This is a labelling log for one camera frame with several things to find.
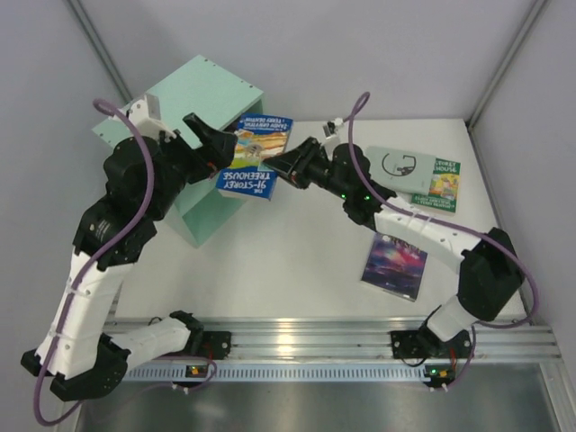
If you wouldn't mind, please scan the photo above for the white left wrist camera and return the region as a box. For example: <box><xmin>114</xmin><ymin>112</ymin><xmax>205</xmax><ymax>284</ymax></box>
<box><xmin>126</xmin><ymin>93</ymin><xmax>164</xmax><ymax>139</ymax></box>

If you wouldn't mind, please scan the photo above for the aluminium mounting rail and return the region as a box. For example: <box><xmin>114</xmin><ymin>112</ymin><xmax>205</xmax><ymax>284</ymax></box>
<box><xmin>103</xmin><ymin>316</ymin><xmax>563</xmax><ymax>365</ymax></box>

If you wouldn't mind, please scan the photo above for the perforated grey cable duct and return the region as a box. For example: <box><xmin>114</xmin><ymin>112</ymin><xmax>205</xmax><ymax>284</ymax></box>
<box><xmin>124</xmin><ymin>363</ymin><xmax>454</xmax><ymax>384</ymax></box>

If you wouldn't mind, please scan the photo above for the mint green shelf cabinet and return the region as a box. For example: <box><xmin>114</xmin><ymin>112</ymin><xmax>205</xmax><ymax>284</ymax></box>
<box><xmin>91</xmin><ymin>54</ymin><xmax>266</xmax><ymax>248</ymax></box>

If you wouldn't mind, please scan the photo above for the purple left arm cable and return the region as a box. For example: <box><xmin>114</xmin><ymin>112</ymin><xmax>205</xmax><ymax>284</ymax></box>
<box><xmin>33</xmin><ymin>98</ymin><xmax>217</xmax><ymax>427</ymax></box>

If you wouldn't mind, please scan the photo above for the dark Robinson Crusoe book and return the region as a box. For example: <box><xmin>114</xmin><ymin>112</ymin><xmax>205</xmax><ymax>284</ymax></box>
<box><xmin>360</xmin><ymin>233</ymin><xmax>428</xmax><ymax>302</ymax></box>

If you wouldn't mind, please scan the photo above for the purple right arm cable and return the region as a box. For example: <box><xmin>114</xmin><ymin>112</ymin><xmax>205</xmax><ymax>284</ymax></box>
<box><xmin>348</xmin><ymin>92</ymin><xmax>539</xmax><ymax>392</ymax></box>

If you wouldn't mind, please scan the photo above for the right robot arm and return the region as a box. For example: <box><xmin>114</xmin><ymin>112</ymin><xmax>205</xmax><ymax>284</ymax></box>
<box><xmin>264</xmin><ymin>138</ymin><xmax>525</xmax><ymax>357</ymax></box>

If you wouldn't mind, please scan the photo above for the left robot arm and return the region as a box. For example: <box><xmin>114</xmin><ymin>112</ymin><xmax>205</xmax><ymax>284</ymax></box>
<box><xmin>21</xmin><ymin>113</ymin><xmax>237</xmax><ymax>401</ymax></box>

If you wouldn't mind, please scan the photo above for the blue 91-Storey Treehouse book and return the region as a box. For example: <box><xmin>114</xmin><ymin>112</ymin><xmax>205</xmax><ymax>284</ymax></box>
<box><xmin>216</xmin><ymin>112</ymin><xmax>293</xmax><ymax>201</ymax></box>

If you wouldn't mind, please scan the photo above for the pale green book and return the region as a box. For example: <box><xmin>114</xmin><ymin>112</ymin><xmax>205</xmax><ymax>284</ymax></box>
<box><xmin>364</xmin><ymin>147</ymin><xmax>436</xmax><ymax>194</ymax></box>

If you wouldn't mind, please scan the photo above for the green Storey Treehouse book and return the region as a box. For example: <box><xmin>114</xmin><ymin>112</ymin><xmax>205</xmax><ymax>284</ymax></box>
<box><xmin>410</xmin><ymin>158</ymin><xmax>461</xmax><ymax>214</ymax></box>

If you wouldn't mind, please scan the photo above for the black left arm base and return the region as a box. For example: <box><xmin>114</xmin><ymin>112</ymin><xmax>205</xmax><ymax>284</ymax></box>
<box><xmin>161</xmin><ymin>331</ymin><xmax>232</xmax><ymax>360</ymax></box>

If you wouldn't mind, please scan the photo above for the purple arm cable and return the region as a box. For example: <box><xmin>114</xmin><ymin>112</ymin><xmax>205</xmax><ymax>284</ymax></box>
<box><xmin>33</xmin><ymin>98</ymin><xmax>217</xmax><ymax>427</ymax></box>
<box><xmin>348</xmin><ymin>92</ymin><xmax>539</xmax><ymax>392</ymax></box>

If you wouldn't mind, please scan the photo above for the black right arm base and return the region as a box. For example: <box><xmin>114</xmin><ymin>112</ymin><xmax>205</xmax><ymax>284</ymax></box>
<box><xmin>390</xmin><ymin>328</ymin><xmax>473</xmax><ymax>360</ymax></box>

